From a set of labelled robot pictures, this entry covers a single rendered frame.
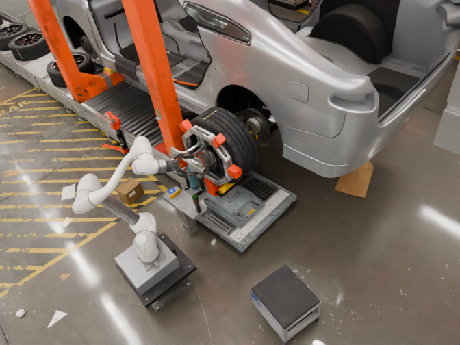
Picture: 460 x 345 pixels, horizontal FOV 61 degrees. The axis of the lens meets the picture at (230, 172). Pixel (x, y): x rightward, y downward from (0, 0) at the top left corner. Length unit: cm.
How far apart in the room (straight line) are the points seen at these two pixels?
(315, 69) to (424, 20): 173
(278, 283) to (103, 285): 163
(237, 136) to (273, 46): 74
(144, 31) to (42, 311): 252
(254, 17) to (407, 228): 231
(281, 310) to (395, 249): 130
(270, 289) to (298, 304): 24
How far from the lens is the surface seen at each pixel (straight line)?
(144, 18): 302
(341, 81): 267
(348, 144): 292
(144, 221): 317
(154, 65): 314
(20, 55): 755
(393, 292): 354
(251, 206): 380
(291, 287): 306
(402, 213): 405
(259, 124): 351
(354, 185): 421
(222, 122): 314
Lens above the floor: 301
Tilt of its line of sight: 44 degrees down
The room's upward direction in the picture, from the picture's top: 9 degrees counter-clockwise
